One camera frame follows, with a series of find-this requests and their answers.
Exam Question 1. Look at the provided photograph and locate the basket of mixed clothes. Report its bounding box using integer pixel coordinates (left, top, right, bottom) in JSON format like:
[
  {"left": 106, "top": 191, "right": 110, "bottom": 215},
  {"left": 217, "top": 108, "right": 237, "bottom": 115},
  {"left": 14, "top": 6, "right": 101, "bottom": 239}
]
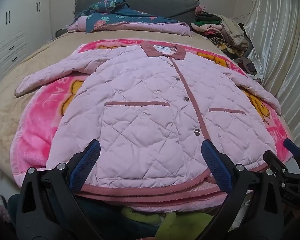
[{"left": 234, "top": 56, "right": 263, "bottom": 83}]

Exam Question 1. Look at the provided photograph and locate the pink quilted jacket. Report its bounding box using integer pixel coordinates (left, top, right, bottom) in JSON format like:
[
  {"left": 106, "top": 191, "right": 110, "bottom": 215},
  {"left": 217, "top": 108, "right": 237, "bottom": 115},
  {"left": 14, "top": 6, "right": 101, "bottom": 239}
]
[{"left": 14, "top": 41, "right": 282, "bottom": 200}]

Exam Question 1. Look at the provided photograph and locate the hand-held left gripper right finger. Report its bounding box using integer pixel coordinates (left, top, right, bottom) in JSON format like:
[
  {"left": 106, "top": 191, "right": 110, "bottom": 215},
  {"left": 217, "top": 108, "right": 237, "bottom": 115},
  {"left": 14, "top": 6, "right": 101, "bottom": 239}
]
[{"left": 201, "top": 139, "right": 284, "bottom": 240}]

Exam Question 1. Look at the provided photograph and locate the beige bed cover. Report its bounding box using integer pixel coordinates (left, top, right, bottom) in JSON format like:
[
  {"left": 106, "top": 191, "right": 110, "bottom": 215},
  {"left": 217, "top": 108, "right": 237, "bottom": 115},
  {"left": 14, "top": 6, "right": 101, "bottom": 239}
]
[{"left": 0, "top": 27, "right": 300, "bottom": 198}]

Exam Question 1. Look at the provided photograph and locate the dark blue floral quilt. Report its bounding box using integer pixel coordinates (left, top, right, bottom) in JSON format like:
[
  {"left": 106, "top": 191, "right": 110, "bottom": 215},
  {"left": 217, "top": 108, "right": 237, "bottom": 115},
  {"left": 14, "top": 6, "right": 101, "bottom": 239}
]
[{"left": 66, "top": 0, "right": 192, "bottom": 37}]

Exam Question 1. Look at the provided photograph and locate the person's teal fuzzy clothing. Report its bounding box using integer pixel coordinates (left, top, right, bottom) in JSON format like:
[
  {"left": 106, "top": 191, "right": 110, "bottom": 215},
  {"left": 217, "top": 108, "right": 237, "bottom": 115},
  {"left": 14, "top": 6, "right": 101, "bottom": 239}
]
[{"left": 7, "top": 194, "right": 228, "bottom": 240}]

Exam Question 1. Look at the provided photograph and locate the white wardrobe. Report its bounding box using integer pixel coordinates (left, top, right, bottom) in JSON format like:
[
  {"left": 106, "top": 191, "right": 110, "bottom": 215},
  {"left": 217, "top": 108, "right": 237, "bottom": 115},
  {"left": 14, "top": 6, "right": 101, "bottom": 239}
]
[{"left": 0, "top": 0, "right": 53, "bottom": 78}]

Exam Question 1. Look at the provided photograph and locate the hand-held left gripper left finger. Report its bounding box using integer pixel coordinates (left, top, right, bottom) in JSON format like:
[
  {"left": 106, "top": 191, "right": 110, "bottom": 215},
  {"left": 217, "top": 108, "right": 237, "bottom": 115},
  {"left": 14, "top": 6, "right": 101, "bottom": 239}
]
[{"left": 16, "top": 139, "right": 104, "bottom": 240}]

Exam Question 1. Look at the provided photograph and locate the pink printed blanket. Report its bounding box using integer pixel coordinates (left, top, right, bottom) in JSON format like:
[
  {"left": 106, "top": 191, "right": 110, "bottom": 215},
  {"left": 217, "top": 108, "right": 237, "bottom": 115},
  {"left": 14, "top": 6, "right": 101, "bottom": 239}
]
[{"left": 10, "top": 39, "right": 294, "bottom": 213}]

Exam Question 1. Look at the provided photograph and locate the white satin curtain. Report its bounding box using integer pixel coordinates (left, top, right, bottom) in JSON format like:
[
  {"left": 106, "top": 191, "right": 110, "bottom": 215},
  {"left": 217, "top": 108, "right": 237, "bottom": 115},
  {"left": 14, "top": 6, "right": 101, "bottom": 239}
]
[{"left": 244, "top": 0, "right": 300, "bottom": 155}]

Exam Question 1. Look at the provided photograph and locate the grey quilted headboard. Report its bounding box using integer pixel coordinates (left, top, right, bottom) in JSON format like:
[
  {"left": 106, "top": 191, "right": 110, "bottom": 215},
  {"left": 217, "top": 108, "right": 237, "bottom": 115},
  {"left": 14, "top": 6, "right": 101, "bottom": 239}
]
[{"left": 74, "top": 0, "right": 200, "bottom": 24}]

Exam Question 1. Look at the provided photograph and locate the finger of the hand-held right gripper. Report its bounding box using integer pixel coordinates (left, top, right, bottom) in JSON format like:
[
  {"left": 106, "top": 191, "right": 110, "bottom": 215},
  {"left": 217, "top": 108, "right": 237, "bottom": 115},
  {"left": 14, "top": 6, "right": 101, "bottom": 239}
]
[
  {"left": 283, "top": 138, "right": 300, "bottom": 161},
  {"left": 263, "top": 150, "right": 288, "bottom": 178}
]

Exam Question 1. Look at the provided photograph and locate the pile of folded clothes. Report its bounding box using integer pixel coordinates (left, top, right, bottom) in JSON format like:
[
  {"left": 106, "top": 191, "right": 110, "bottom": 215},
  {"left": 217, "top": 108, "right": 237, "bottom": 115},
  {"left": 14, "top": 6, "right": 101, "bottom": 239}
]
[{"left": 190, "top": 12, "right": 253, "bottom": 58}]

